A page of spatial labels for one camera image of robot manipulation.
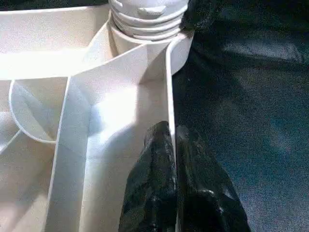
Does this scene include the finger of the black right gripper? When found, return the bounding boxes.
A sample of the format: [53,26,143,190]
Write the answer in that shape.
[180,0,219,33]

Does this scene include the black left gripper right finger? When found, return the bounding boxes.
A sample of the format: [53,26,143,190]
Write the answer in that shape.
[176,125,252,232]

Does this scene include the white plastic table leg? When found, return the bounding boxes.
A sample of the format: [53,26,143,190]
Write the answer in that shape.
[108,0,191,42]

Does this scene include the white plastic table top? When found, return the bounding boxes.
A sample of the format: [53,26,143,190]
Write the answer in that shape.
[0,6,195,232]

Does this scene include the black plastic mat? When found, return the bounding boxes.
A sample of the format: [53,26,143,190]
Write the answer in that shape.
[171,0,309,232]

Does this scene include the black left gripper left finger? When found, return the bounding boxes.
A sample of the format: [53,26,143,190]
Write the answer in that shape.
[118,120,178,232]

